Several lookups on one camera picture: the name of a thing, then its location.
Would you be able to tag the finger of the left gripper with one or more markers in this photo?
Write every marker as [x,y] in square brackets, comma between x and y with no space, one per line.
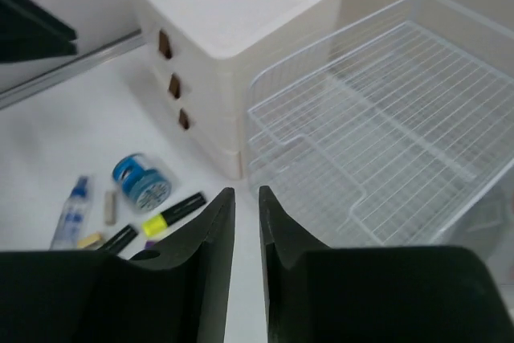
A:
[28,32]

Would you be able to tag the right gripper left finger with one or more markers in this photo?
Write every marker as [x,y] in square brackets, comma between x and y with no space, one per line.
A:
[175,291]

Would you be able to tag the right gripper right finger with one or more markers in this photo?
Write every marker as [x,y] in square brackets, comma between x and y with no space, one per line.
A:
[315,293]

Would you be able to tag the white top drawer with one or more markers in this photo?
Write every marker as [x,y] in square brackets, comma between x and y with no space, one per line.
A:
[171,48]

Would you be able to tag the clear mesh document pouch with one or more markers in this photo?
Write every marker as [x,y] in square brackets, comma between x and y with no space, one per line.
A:
[483,226]

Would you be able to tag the purple highlighter marker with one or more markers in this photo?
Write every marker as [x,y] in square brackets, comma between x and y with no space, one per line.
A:
[149,244]

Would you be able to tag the yellow highlighter marker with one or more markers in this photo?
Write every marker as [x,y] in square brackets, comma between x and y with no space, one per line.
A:
[170,216]

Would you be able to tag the green highlighter marker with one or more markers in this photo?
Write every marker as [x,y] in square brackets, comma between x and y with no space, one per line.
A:
[120,240]

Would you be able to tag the small beige eraser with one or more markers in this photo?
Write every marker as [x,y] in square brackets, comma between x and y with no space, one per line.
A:
[91,241]

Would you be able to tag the blue round jar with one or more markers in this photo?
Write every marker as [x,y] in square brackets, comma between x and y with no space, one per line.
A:
[141,182]

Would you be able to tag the grey eraser stick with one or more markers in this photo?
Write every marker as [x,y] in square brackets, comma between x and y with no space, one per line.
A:
[110,208]

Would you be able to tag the clear spray bottle blue cap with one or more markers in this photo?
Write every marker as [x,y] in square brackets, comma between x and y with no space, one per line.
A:
[73,215]

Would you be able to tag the white drawer organizer body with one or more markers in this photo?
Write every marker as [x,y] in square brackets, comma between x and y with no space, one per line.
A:
[208,105]

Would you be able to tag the aluminium rail frame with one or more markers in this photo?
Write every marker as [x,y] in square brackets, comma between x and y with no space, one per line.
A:
[71,69]

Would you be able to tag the white wire mesh file rack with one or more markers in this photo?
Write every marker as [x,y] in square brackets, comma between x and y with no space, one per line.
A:
[387,131]

